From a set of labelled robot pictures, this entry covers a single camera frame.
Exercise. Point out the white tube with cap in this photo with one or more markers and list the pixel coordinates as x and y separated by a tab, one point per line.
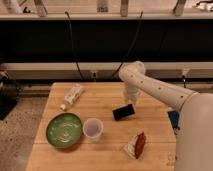
71	96

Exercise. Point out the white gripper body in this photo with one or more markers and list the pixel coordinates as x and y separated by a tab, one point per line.
131	94

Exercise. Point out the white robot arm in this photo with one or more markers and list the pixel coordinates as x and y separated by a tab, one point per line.
194	144

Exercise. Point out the blue object beside table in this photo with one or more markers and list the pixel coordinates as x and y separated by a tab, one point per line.
174	118

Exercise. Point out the dark object at left edge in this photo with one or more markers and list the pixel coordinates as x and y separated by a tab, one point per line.
9	93

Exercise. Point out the black eraser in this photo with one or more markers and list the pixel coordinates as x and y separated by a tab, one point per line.
123	112

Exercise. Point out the green bowl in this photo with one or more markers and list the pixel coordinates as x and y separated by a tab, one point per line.
64	130

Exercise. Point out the brown and white wedge object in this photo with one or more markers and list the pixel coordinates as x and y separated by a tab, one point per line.
134	148

